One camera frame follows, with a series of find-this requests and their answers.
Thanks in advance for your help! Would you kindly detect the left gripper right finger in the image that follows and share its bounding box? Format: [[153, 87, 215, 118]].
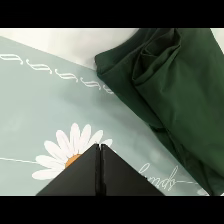
[[99, 143, 166, 197]]

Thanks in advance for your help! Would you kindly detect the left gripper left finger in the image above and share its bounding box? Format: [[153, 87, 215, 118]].
[[35, 143, 101, 197]]

